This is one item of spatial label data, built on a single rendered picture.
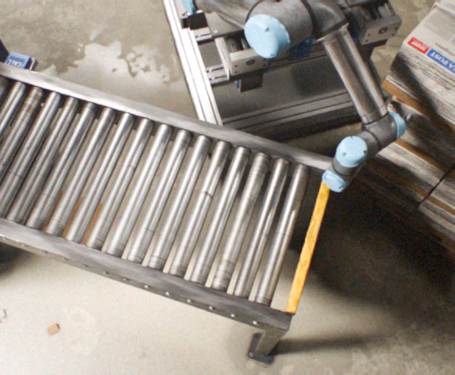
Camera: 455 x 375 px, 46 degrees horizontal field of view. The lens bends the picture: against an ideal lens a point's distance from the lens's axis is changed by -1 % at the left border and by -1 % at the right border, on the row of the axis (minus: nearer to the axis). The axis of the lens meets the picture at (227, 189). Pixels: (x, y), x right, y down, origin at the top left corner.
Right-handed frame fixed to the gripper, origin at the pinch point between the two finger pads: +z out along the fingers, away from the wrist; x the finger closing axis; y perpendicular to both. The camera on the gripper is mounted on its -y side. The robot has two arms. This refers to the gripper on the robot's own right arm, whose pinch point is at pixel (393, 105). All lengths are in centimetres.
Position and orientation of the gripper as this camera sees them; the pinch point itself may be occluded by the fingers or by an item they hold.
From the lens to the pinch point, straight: 176.8
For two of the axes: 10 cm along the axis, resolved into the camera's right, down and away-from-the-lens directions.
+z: 6.2, -7.3, 2.9
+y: 0.0, -3.7, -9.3
